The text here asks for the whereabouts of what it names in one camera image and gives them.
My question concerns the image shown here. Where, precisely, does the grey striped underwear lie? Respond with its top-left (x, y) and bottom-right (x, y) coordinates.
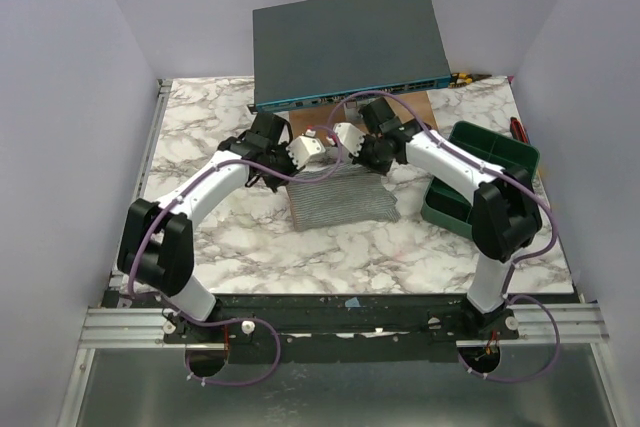
top-left (287, 165), bottom-right (400, 232)

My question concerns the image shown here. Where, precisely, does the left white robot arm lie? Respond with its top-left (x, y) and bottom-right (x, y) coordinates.
top-left (116, 113), bottom-right (299, 342)

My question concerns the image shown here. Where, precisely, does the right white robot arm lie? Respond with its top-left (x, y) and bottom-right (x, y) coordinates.
top-left (334, 98), bottom-right (542, 339)

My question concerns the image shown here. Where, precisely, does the brown plywood board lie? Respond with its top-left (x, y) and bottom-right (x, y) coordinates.
top-left (288, 91), bottom-right (438, 136)

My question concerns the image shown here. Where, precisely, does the green divided plastic tray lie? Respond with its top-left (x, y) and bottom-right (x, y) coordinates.
top-left (419, 120), bottom-right (542, 243)

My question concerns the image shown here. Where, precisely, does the red black utility knife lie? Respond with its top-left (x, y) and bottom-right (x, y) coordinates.
top-left (510, 117), bottom-right (530, 144)

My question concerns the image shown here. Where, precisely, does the blue tape piece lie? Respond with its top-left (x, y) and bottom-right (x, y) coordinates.
top-left (344, 297), bottom-right (361, 309)

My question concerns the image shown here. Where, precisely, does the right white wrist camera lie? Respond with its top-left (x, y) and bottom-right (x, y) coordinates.
top-left (333, 122), bottom-right (365, 160)

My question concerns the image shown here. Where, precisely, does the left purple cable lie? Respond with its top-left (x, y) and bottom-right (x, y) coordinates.
top-left (127, 139), bottom-right (344, 388)

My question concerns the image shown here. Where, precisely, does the purple cable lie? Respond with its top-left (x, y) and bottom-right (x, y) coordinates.
top-left (127, 139), bottom-right (344, 388)
top-left (329, 90), bottom-right (560, 382)

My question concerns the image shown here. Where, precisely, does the grey network switch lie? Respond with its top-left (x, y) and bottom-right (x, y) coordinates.
top-left (250, 0), bottom-right (451, 113)

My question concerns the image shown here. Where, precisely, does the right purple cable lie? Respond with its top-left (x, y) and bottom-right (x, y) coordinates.
top-left (329, 90), bottom-right (560, 382)

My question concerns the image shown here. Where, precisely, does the black metal base rail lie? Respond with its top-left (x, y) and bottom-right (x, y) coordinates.
top-left (163, 294), bottom-right (519, 365)

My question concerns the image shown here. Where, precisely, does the aluminium frame rail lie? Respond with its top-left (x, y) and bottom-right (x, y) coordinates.
top-left (57, 79), bottom-right (173, 426)

